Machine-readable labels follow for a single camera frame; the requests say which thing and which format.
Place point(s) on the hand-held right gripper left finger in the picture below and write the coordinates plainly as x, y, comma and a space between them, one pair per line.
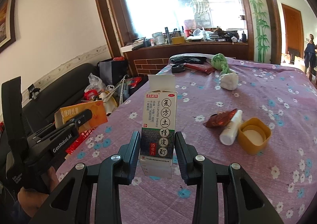
133, 154

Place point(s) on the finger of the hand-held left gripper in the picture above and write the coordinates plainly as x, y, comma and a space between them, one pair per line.
79, 118

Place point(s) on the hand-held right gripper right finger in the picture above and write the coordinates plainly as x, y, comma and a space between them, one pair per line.
180, 154

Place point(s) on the orange medicine box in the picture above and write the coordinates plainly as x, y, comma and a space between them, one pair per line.
96, 114

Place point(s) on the red plastic basket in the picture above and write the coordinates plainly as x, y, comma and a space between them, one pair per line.
83, 141

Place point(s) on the white and green medicine carton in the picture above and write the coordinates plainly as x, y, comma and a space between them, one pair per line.
158, 127

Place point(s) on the brown foil wrapper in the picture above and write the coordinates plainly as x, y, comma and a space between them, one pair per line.
220, 118

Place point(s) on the yellow plastic cap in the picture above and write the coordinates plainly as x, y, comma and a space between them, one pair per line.
265, 139

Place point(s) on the white cloth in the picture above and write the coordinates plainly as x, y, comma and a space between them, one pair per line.
229, 81

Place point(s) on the person's left hand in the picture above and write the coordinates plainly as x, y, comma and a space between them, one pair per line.
33, 198

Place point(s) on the black leather sofa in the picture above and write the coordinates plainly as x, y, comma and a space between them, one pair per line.
62, 85

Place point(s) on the clear plastic bag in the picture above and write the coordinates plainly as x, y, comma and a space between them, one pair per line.
95, 84

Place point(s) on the black clamp holder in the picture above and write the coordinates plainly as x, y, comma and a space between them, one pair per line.
33, 91

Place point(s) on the black paper bag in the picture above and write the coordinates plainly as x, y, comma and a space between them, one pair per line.
112, 72

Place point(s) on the red toy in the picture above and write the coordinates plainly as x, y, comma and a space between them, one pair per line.
135, 81

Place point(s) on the purple floral tablecloth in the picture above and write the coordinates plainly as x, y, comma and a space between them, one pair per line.
247, 189

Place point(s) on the small black box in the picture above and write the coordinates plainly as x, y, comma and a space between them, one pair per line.
177, 68

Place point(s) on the white flat tray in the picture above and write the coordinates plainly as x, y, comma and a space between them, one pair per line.
128, 47

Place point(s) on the long red packet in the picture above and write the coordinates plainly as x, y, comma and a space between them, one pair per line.
198, 67

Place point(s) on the long black case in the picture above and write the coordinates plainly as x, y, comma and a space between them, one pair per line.
188, 59

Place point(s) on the green knitted cloth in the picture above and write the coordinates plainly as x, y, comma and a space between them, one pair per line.
220, 62

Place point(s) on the wooden counter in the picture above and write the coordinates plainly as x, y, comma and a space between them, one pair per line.
193, 50

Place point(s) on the stack of metal tins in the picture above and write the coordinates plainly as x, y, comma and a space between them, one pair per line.
158, 38

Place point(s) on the yellow cardboard box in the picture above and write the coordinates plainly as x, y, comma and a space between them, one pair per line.
178, 40

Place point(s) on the dark flask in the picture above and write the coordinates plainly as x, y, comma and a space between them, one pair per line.
168, 35

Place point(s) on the small white fan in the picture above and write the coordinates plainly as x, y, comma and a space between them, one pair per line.
197, 33

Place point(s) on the red gift box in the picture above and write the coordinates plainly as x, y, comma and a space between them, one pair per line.
189, 26

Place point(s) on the dark blue jacket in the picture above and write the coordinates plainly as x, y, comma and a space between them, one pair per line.
310, 52

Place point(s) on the orange wooden door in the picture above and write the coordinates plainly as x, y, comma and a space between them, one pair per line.
292, 30

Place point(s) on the framed wall picture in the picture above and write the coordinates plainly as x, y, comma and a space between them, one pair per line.
6, 25

